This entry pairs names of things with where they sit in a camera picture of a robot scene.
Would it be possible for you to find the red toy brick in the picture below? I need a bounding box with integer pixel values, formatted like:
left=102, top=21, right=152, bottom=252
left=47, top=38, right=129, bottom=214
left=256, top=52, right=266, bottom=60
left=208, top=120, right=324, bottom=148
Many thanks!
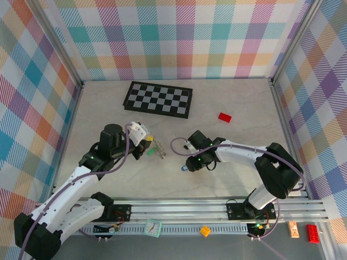
left=306, top=224, right=320, bottom=245

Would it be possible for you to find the small wooden block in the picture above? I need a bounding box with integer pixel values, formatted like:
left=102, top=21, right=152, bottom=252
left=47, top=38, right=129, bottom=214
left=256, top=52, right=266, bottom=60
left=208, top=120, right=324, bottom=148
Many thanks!
left=287, top=220, right=300, bottom=239

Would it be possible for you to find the black grey chessboard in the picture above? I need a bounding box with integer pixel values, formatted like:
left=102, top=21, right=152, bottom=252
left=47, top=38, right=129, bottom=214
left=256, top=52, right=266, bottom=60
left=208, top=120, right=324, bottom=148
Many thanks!
left=123, top=81, right=194, bottom=119

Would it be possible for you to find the teal toy clock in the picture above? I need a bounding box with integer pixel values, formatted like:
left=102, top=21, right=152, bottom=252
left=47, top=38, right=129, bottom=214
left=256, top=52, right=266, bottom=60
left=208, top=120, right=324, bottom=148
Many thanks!
left=143, top=218, right=163, bottom=238

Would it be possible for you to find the aluminium frame post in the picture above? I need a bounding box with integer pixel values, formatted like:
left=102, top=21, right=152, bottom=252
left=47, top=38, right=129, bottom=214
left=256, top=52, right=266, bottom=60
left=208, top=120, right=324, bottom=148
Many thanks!
left=25, top=0, right=85, bottom=89
left=269, top=0, right=326, bottom=86

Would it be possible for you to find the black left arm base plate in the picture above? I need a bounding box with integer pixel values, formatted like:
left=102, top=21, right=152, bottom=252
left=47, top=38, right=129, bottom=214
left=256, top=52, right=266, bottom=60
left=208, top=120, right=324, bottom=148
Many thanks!
left=112, top=204, right=132, bottom=222

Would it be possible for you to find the grey slotted cable duct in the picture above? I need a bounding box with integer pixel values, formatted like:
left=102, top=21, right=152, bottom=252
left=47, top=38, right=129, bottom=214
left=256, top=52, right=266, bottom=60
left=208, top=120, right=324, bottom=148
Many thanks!
left=66, top=223, right=265, bottom=237

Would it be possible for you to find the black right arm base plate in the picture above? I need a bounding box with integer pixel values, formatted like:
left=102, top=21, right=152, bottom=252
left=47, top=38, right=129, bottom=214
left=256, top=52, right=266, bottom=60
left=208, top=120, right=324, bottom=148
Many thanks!
left=226, top=201, right=276, bottom=220

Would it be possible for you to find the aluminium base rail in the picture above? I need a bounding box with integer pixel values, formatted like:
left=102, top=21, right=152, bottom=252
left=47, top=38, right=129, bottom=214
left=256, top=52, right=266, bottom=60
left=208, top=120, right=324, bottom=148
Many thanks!
left=32, top=197, right=330, bottom=223

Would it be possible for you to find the aluminium side rail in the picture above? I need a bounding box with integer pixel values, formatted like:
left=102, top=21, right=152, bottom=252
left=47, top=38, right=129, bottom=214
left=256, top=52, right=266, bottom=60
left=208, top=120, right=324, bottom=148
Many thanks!
left=269, top=78, right=311, bottom=200
left=50, top=81, right=85, bottom=203

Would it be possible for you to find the metal keyring with small rings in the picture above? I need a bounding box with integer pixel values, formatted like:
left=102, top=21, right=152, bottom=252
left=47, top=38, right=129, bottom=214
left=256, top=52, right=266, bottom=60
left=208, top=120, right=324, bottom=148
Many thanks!
left=151, top=140, right=166, bottom=160

